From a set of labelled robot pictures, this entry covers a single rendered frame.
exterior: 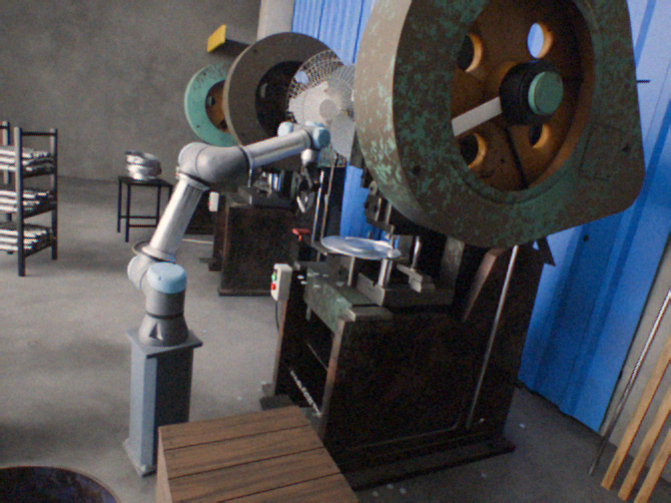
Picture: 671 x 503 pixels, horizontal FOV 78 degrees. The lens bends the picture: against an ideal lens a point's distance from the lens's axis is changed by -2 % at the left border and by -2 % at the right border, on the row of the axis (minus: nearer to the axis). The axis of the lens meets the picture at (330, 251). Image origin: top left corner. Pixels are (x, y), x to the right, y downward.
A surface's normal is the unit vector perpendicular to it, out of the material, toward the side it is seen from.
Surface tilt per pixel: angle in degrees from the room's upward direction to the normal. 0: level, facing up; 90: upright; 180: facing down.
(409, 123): 90
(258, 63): 90
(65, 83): 90
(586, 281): 90
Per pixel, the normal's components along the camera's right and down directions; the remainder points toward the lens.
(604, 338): -0.90, -0.03
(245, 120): 0.38, 0.29
